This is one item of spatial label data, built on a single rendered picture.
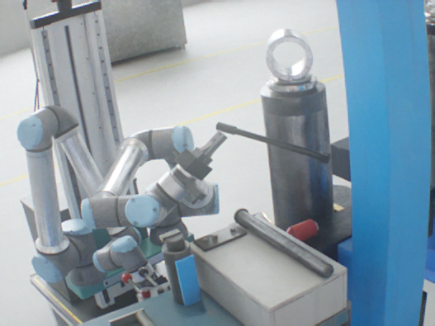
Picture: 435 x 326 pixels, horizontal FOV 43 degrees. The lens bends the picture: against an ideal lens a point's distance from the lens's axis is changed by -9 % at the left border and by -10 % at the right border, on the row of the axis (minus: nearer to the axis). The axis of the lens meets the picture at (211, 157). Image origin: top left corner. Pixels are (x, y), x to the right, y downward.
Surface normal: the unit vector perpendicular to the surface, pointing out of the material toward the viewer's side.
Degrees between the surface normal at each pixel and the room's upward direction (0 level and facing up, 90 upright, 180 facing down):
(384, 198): 90
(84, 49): 90
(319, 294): 90
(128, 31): 90
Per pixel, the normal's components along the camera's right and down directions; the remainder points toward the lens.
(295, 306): 0.50, 0.26
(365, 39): -0.86, 0.30
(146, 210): -0.04, -0.03
